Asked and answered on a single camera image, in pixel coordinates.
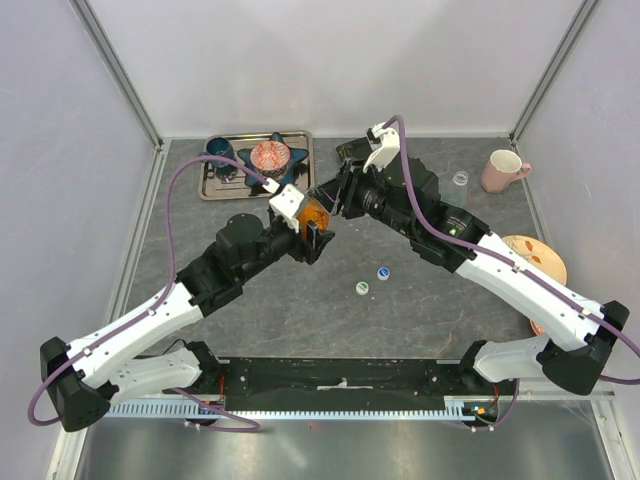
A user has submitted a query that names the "beige bird plate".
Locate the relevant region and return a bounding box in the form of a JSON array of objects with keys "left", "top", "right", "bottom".
[{"left": 502, "top": 235, "right": 568, "bottom": 286}]

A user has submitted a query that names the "slotted cable duct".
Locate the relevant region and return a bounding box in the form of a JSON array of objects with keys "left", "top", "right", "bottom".
[{"left": 107, "top": 397, "right": 501, "bottom": 420}]

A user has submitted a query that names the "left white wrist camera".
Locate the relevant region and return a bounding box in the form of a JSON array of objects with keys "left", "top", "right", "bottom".
[{"left": 263, "top": 178, "right": 306, "bottom": 233}]

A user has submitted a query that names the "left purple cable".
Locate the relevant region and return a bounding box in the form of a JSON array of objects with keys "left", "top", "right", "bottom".
[{"left": 27, "top": 155, "right": 279, "bottom": 432}]

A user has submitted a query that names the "green white bottle cap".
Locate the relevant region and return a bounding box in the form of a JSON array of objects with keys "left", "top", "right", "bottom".
[{"left": 355, "top": 281, "right": 369, "bottom": 296}]

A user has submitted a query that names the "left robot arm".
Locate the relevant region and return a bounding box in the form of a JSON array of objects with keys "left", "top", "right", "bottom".
[{"left": 40, "top": 206, "right": 334, "bottom": 432}]

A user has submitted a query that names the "metal tray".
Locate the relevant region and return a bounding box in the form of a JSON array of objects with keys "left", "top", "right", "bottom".
[{"left": 198, "top": 129, "right": 315, "bottom": 202}]

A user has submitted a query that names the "black floral rectangular plate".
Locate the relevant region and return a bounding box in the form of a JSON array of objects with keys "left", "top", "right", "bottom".
[{"left": 336, "top": 137, "right": 372, "bottom": 162}]

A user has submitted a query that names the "red white patterned bowl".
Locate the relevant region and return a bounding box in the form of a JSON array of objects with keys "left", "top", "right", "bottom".
[{"left": 529, "top": 321, "right": 544, "bottom": 336}]

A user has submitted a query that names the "orange patterned bowl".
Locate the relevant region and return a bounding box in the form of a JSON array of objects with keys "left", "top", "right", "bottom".
[{"left": 250, "top": 140, "right": 291, "bottom": 173}]

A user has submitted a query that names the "right aluminium frame post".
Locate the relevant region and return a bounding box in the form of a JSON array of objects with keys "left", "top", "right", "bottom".
[{"left": 509, "top": 0, "right": 600, "bottom": 148}]

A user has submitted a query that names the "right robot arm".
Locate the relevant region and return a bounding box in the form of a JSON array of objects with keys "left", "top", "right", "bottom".
[{"left": 311, "top": 157, "right": 629, "bottom": 396}]

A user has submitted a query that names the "blue white bottle cap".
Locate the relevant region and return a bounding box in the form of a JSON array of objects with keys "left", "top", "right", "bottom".
[{"left": 376, "top": 267, "right": 391, "bottom": 281}]

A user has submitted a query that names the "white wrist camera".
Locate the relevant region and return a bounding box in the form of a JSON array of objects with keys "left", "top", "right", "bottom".
[
  {"left": 263, "top": 178, "right": 306, "bottom": 233},
  {"left": 363, "top": 123, "right": 400, "bottom": 172}
]

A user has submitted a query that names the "clear Pocari Sweat bottle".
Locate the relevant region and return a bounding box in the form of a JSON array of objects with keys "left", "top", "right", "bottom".
[{"left": 440, "top": 171, "right": 469, "bottom": 208}]

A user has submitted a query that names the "left aluminium frame post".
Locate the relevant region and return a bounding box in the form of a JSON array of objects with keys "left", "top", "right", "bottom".
[{"left": 69, "top": 0, "right": 164, "bottom": 150}]

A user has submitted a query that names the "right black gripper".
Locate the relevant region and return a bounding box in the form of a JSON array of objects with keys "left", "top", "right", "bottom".
[{"left": 309, "top": 157, "right": 417, "bottom": 240}]

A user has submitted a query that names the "orange juice bottle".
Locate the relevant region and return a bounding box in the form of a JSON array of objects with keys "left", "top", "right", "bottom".
[{"left": 297, "top": 194, "right": 330, "bottom": 240}]

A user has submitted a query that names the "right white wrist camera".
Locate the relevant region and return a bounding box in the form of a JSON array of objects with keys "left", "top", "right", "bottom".
[{"left": 363, "top": 123, "right": 400, "bottom": 172}]

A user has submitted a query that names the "blue mug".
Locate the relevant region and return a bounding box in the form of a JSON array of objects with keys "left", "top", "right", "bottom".
[{"left": 205, "top": 137, "right": 237, "bottom": 176}]

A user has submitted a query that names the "pink mug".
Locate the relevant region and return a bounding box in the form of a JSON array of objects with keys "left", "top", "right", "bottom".
[{"left": 481, "top": 149, "right": 532, "bottom": 193}]

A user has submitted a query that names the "purple cable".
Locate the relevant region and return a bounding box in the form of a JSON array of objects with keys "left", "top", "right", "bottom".
[
  {"left": 27, "top": 155, "right": 279, "bottom": 432},
  {"left": 382, "top": 114, "right": 640, "bottom": 386}
]

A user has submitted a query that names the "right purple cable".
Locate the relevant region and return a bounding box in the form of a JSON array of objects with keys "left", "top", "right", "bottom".
[{"left": 382, "top": 114, "right": 640, "bottom": 386}]

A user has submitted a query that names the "aluminium frame post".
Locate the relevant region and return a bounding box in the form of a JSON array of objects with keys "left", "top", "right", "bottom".
[
  {"left": 69, "top": 0, "right": 164, "bottom": 150},
  {"left": 509, "top": 0, "right": 600, "bottom": 148}
]

